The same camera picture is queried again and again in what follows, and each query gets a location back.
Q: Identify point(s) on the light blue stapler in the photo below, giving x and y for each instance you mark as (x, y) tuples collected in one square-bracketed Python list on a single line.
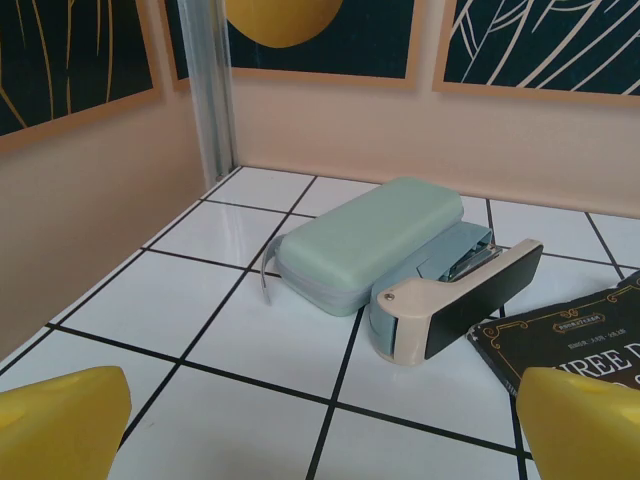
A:
[(440, 250)]

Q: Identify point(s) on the mint green pencil case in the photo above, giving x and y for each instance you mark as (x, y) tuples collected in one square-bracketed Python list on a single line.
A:
[(370, 235)]

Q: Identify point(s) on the wall panel yellow oval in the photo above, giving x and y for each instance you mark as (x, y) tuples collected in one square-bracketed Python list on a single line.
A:
[(310, 30)]

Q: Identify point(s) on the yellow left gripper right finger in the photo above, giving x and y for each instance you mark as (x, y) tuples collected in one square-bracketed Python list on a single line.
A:
[(585, 430)]

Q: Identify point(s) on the dark Three Days book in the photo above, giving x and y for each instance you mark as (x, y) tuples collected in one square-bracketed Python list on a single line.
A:
[(575, 340)]

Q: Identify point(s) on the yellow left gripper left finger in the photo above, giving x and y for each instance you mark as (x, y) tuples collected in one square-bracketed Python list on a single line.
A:
[(60, 425)]

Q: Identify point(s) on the cream and black board eraser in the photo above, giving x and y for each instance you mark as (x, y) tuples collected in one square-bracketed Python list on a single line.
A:
[(415, 300)]

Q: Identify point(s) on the aluminium corner post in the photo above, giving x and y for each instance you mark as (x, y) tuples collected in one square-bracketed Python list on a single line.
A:
[(210, 100)]

